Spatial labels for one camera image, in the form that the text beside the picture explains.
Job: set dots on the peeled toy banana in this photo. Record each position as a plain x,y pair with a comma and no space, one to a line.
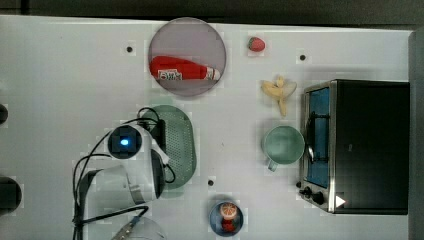
280,91

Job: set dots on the purple round plate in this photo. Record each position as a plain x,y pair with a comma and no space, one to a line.
191,39

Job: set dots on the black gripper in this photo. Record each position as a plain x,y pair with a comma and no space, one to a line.
158,132

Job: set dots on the black toaster oven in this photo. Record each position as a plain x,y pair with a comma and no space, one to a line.
357,135

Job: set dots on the green plastic strainer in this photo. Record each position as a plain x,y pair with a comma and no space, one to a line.
180,146

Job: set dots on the green mug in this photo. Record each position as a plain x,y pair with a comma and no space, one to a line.
282,145

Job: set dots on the blue bowl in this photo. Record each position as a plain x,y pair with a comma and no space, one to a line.
215,220

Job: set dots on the red ketchup bottle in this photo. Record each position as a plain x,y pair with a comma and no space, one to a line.
178,69

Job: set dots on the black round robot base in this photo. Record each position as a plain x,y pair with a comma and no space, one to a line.
10,195

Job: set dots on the small red toy fruit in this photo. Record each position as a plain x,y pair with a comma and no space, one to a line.
228,225

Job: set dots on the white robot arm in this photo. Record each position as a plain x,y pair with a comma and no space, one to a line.
122,173

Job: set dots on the orange slice toy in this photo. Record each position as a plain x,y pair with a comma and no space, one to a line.
228,211

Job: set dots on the red toy strawberry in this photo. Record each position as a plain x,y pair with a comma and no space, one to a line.
256,44

